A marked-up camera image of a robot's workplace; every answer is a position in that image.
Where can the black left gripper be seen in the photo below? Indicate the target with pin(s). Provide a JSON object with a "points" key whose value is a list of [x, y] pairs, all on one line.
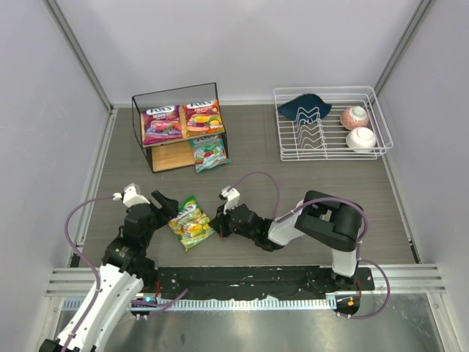
{"points": [[155, 211]]}

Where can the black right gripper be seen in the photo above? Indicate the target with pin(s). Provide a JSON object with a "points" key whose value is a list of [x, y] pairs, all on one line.
{"points": [[223, 223]]}

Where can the green Fox's spring tea bag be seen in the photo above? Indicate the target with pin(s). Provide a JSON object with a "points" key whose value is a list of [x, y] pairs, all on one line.
{"points": [[191, 225]]}

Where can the teal Fox's blossom candy bag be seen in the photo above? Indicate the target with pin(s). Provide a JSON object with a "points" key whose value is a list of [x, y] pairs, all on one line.
{"points": [[208, 152]]}

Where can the purple Fox's berries candy bag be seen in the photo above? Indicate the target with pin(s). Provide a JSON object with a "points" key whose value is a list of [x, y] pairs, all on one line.
{"points": [[161, 124]]}

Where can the orange Fox's fruits candy bag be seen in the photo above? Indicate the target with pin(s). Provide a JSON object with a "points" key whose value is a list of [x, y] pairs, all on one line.
{"points": [[203, 118]]}

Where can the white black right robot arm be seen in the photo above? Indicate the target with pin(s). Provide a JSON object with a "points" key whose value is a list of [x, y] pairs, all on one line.
{"points": [[337, 223]]}

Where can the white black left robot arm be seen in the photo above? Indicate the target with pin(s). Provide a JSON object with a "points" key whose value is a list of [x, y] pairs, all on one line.
{"points": [[124, 271]]}

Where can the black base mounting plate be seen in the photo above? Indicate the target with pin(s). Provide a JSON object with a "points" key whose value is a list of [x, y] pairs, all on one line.
{"points": [[250, 282]]}

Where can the dark blue plate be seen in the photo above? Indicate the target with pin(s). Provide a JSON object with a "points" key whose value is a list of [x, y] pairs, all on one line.
{"points": [[305, 109]]}

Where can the white bowl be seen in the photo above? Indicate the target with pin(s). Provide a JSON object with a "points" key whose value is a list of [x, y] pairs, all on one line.
{"points": [[361, 140]]}

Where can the pink patterned bowl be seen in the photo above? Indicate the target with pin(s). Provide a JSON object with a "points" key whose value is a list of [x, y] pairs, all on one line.
{"points": [[354, 117]]}

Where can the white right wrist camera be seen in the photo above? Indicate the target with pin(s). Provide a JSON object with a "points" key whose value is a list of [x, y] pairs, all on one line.
{"points": [[231, 196]]}

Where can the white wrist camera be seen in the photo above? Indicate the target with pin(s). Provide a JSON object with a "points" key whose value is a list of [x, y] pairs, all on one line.
{"points": [[231, 196], [130, 196]]}

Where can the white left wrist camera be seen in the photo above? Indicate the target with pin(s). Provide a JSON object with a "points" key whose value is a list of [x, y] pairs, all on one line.
{"points": [[130, 196]]}

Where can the black wire wooden shelf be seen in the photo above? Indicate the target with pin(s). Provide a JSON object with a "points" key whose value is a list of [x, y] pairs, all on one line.
{"points": [[176, 153]]}

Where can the white wire dish rack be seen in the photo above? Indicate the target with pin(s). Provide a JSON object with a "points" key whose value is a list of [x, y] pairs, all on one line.
{"points": [[325, 139]]}

